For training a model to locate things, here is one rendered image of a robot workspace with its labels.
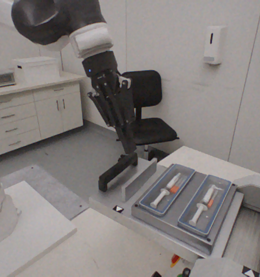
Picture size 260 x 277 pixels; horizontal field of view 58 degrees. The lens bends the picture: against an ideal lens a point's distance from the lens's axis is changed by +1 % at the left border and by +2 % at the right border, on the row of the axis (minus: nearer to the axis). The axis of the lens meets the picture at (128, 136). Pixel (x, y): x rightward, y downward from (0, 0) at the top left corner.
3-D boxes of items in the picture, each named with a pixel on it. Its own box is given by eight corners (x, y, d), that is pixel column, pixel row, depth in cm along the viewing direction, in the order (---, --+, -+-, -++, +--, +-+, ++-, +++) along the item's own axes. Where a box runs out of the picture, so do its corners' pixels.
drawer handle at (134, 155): (137, 164, 67) (138, 152, 66) (104, 192, 56) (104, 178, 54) (132, 162, 68) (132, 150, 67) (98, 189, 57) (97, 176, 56)
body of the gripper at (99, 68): (121, 46, 52) (134, 87, 55) (95, 59, 58) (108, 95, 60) (98, 51, 47) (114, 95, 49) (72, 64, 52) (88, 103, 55)
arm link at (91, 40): (89, 37, 57) (97, 59, 59) (46, 41, 48) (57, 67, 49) (127, 13, 49) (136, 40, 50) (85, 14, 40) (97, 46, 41)
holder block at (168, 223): (235, 193, 56) (238, 184, 55) (209, 255, 41) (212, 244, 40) (171, 170, 65) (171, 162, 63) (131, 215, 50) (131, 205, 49)
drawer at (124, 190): (241, 206, 58) (248, 179, 54) (215, 279, 41) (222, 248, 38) (138, 167, 73) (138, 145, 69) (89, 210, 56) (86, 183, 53)
